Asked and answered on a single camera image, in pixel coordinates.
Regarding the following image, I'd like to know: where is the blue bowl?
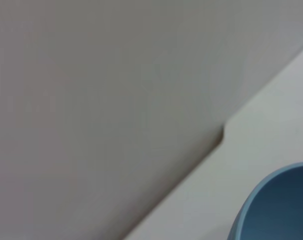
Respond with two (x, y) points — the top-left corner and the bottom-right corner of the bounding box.
(227, 161), (303, 240)

